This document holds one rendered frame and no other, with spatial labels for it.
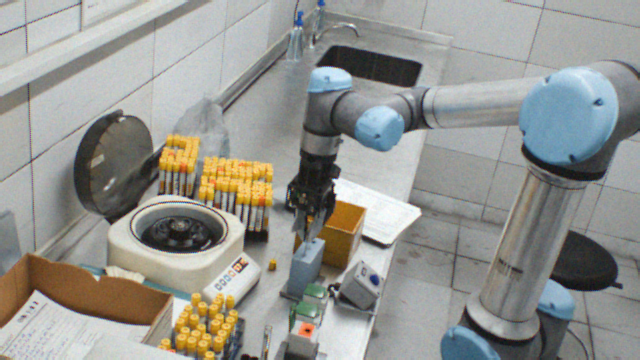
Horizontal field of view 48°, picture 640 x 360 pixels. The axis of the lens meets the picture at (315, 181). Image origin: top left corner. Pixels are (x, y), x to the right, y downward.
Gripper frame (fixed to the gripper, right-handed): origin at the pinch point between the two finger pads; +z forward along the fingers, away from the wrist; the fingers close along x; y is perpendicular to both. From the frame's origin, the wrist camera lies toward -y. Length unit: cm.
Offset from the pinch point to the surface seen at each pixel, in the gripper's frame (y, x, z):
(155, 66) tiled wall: -32, -54, -14
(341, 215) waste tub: -26.7, 0.5, 8.9
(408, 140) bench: -97, 3, 15
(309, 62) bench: -148, -50, 15
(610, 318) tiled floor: -170, 98, 103
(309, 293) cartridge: 7.1, 4.2, 8.5
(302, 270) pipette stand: 2.0, 0.7, 7.3
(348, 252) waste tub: -14.2, 6.3, 10.3
